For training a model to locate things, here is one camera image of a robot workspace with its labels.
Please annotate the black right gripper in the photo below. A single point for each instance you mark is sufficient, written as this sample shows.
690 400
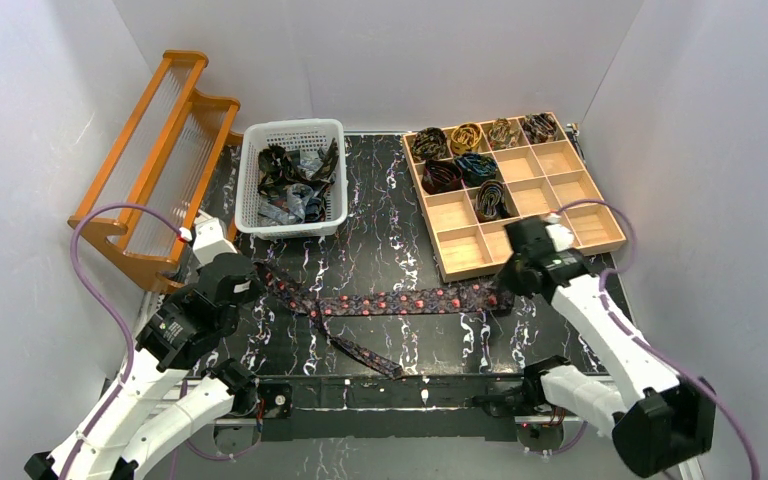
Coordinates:
508 281

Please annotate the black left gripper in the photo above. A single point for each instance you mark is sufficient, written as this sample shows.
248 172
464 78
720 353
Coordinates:
251 289

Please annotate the dark paisley red-dotted tie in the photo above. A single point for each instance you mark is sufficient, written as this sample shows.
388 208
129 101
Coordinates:
481 296

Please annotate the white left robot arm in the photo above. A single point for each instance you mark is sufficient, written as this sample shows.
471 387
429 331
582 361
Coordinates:
122 438

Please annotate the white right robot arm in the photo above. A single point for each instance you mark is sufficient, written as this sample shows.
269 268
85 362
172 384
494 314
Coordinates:
655 417

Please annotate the pile of ties in basket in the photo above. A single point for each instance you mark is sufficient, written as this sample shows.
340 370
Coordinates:
294 184

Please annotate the rolled grey striped tie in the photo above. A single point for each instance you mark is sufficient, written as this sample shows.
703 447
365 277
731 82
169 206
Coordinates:
490 202

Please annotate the light wooden compartment tray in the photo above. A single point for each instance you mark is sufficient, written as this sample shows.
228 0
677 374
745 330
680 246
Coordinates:
538 179

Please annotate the orange wooden rack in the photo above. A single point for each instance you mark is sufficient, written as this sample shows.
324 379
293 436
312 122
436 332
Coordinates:
164 158

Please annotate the rolled blue patterned tie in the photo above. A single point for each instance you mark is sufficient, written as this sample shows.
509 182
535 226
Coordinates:
476 168

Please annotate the white plastic basket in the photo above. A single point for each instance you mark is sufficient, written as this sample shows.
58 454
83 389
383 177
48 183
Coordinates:
306 134

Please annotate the rolled maroon tie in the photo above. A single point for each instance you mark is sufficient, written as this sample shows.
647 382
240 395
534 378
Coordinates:
441 177

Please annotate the rolled brown patterned tie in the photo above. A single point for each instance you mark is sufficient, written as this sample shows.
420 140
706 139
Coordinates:
503 134

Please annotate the rolled dark striped tie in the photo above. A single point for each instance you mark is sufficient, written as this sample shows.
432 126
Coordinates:
540 128

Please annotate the rolled yellow tie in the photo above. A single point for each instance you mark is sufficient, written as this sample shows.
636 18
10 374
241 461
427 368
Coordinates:
465 138

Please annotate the rolled black gold tie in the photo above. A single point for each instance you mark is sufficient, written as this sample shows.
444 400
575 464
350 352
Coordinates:
430 144

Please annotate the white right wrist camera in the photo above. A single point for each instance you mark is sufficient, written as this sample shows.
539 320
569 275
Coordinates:
561 236

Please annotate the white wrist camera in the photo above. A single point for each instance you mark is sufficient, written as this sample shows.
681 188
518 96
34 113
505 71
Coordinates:
561 236
207 238

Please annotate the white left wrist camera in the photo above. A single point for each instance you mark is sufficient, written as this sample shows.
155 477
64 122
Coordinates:
207 238

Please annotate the aluminium frame rail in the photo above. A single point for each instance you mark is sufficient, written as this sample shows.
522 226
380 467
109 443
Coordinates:
221 423

